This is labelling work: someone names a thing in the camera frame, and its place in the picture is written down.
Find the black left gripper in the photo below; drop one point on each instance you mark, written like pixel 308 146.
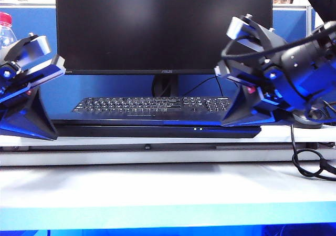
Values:
pixel 44 71

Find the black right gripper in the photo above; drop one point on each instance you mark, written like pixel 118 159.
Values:
pixel 286 70

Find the black Hasee laptop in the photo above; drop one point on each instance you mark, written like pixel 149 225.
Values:
pixel 131 132

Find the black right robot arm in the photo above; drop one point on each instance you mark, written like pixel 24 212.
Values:
pixel 323 2

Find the black grey computer mouse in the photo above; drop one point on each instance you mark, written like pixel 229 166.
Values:
pixel 309 123

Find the clear water bottle red cap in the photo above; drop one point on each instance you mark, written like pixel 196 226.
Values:
pixel 5 28

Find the black computer monitor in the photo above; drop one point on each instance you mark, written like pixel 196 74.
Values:
pixel 288 23

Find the narrow blue partition panel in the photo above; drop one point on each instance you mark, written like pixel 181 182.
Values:
pixel 316 18

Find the black ASUS monitor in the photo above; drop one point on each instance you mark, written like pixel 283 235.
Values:
pixel 157 23

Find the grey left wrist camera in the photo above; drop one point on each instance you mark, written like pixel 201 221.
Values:
pixel 31 48

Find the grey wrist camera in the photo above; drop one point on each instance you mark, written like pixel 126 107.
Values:
pixel 31 48
pixel 249 31

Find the dark metal desk rail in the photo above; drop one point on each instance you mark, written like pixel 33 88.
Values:
pixel 105 147

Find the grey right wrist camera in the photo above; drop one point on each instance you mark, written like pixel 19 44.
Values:
pixel 249 31

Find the aluminium partition post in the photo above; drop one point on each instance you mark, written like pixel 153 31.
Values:
pixel 308 18

